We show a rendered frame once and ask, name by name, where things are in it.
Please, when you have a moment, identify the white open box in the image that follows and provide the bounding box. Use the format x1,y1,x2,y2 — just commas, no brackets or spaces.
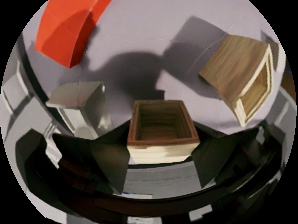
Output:
46,81,113,140

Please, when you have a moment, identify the wooden box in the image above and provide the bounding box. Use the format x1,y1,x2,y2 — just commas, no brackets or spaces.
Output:
127,100,199,163
237,57,270,121
199,34,273,128

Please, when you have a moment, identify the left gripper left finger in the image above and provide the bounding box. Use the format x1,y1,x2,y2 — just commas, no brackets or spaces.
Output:
52,119,131,195

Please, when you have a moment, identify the orange-red flat rectangular block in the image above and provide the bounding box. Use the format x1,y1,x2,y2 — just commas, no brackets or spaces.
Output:
35,0,112,69

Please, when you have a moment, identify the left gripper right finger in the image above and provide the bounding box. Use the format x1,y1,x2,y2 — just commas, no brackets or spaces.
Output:
191,120,260,189

